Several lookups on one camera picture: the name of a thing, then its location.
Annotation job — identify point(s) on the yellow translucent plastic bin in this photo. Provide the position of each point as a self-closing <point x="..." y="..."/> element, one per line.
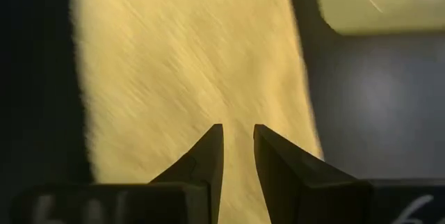
<point x="382" y="5"/>

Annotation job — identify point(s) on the yellow microfiber towel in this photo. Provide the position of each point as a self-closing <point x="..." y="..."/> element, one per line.
<point x="191" y="60"/>

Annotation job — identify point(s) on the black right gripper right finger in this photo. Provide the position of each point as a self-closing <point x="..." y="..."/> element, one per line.
<point x="313" y="199"/>

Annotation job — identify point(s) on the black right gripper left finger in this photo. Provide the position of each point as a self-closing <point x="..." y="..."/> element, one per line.
<point x="174" y="203"/>

